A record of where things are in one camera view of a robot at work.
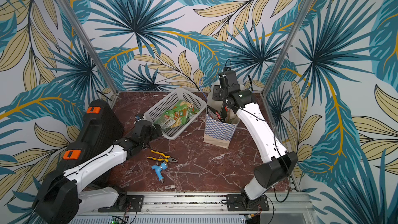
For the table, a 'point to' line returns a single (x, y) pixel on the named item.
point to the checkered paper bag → (216, 132)
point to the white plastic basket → (167, 102)
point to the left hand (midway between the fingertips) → (154, 130)
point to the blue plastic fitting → (164, 166)
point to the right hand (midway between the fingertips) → (219, 89)
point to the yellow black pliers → (168, 159)
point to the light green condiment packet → (181, 112)
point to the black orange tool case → (102, 128)
